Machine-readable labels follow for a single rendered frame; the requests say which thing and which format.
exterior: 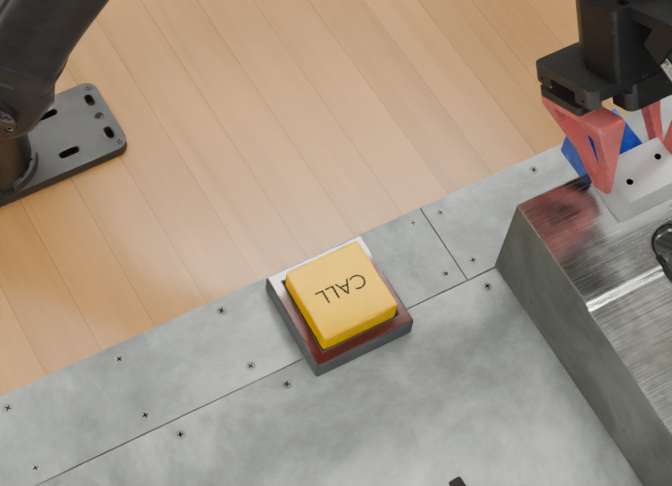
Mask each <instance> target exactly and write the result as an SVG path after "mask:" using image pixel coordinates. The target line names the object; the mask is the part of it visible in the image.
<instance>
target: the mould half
mask: <svg viewBox="0 0 672 486"><path fill-rule="evenodd" d="M589 180H591V179H590V177H589V176H588V174H587V173H586V174H583V175H581V176H579V177H577V178H575V179H573V180H570V181H568V182H566V183H564V184H562V185H560V186H557V187H555V188H553V189H551V190H549V191H547V192H544V193H542V194H540V195H538V196H536V197H534V198H531V199H529V200H527V201H525V202H523V203H521V204H518V205H517V207H516V210H515V213H514V215H513V218H512V221H511V223H510V226H509V229H508V231H507V234H506V237H505V239H504V242H503V245H502V247H501V250H500V252H499V255H498V258H497V260H496V263H495V266H496V268H497V269H498V271H499V272H500V273H501V275H502V276H503V278H504V279H505V281H506V282H507V284H508V285H509V287H510V288H511V290H512V291H513V293H514V294H515V296H516V297H517V299H518V300H519V302H520V303H521V305H522V306H523V308H524V309H525V311H526V312H527V313H528V315H529V316H530V318H531V319H532V321H533V322H534V324H535V325H536V327H537V328H538V330H539V331H540V333H541V334H542V336H543V337H544V339H545V340H546V342H547V343H548V345H549V346H550V348H551V349H552V350H553V352H554V353H555V355H556V356H557V358H558V359H559V361H560V362H561V364H562V365H563V367H564V368H565V370H566V371H567V373H568V374H569V376H570V377H571V379H572V380H573V382H574V383H575V385H576V386H577V388H578V389H579V390H580V392H581V393H582V395H583V396H584V398H585V399H586V401H587V402H588V404H589V405H590V407H591V408H592V410H593V411H594V413H595V414H596V416H597V417H598V419H599V420H600V422H601V423H602V425H603V426H604V427H605V429H606V430H607V432H608V433H609V435H610V436H611V438H612V439H613V441H614V442H615V444H616V445H617V447H618V448H619V450H620V451H621V453H622V454H623V456H624V457H625V459H626V460H627V462H628V463H629V465H630V466H631V467H632V469H633V470H634V472H635V473H636V475H637V476H638V478H639V479H640V481H641V482H642V484H643V485H644V486H672V283H671V282H670V280H669V279H668V277H667V276H666V274H665V273H664V271H663V268H662V266H661V265H660V263H659V262H658V260H657V259H656V258H655V257H656V255H655V253H654V251H653V248H652V238H653V235H654V233H655V232H656V230H657V229H658V228H660V227H661V226H663V225H666V224H672V199H670V200H667V201H665V202H663V203H661V204H659V205H657V206H655V207H653V208H651V209H649V210H647V211H645V212H642V213H640V214H638V215H636V216H634V217H632V218H630V219H628V220H626V221H624V222H622V223H620V224H619V222H618V221H617V220H616V218H615V217H614V216H613V214H612V213H611V212H610V210H609V209H608V208H607V206H606V205H605V203H604V202H603V201H602V199H601V198H600V197H599V195H598V194H597V193H596V191H595V190H594V189H593V187H592V186H591V185H590V183H589V182H588V181H589Z"/></svg>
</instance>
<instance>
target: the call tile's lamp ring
mask: <svg viewBox="0 0 672 486"><path fill-rule="evenodd" d="M355 241H357V242H359V244H360V246H361V247H362V249H363V250H364V252H365V254H366V255H367V257H368V258H369V260H370V261H371V263H372V265H373V266H374V268H375V269H376V271H377V273H378V274H379V276H380V277H381V279H382V281H383V282H384V284H385V285H386V287H387V289H388V290H389V292H390V293H391V295H392V297H393V298H394V300H395V301H396V303H397V308H396V310H397V312H398V313H399V315H400V316H399V317H397V318H395V319H393V320H391V321H389V322H387V323H385V324H383V325H380V326H378V327H376V328H374V329H372V330H370V331H368V332H366V333H364V334H362V335H359V336H357V337H355V338H353V339H351V340H349V341H347V342H345V343H343V344H341V345H339V346H336V347H334V348H332V349H330V350H328V351H326V352H324V353H322V352H321V350H320V349H319V347H318V345H317V343H316V342H315V340H314V338H313V337H312V335H311V333H310V331H309V330H308V328H307V326H306V325H305V323H304V321H303V319H302V318H301V316H300V314H299V313H298V311H297V309H296V307H295V306H294V304H293V302H292V301H291V299H290V297H289V296H288V294H287V292H286V290H285V289H284V287H283V285H282V284H281V282H280V281H282V280H284V279H286V273H287V272H288V271H291V270H293V269H295V268H297V267H299V266H302V265H304V264H306V263H308V262H311V261H313V260H315V259H317V258H319V257H322V256H324V255H326V254H328V253H330V252H333V251H335V250H337V249H339V248H342V247H344V246H346V245H348V244H350V243H353V242H355ZM268 280H269V282H270V283H271V285H272V287H273V289H274V290H275V292H276V294H277V295H278V297H279V299H280V301H281V302H282V304H283V306H284V308H285V309H286V311H287V313H288V314H289V316H290V318H291V320H292V321H293V323H294V325H295V327H296V328H297V330H298V332H299V333H300V335H301V337H302V339H303V340H304V342H305V344H306V345H307V347H308V349H309V351H310V352H311V354H312V356H313V358H314V359H315V361H316V363H317V364H318V366H319V365H321V364H323V363H325V362H327V361H329V360H331V359H334V358H336V357H338V356H340V355H342V354H344V353H346V352H348V351H350V350H352V349H354V348H356V347H359V346H361V345H363V344H365V343H367V342H369V341H371V340H373V339H375V338H377V337H379V336H381V335H384V334H386V333H388V332H390V331H392V330H394V329H396V328H398V327H400V326H402V325H404V324H407V323H409V322H411V321H413V319H412V317H411V316H410V314H409V312H408V311H407V309H406V308H405V306H404V305H403V303H402V301H401V300H400V298H399V297H398V295H397V293H396V292H395V290H394V289H393V287H392V285H391V284H390V282H389V281H388V279H387V277H386V276H385V274H384V273H383V271H382V269H381V268H380V266H379V265H378V263H377V262H376V260H375V258H374V257H373V255H372V254H371V252H370V250H369V249H368V247H367V246H366V244H365V242H364V241H363V239H362V238H361V236H359V237H357V238H354V239H352V240H350V241H348V242H345V243H343V244H341V245H339V246H337V247H334V248H332V249H330V250H328V251H325V252H323V253H321V254H319V255H317V256H314V257H312V258H310V259H308V260H306V261H303V262H301V263H299V264H297V265H294V266H292V267H290V268H288V269H286V270H283V271H281V272H279V273H277V274H274V275H272V276H270V277H268Z"/></svg>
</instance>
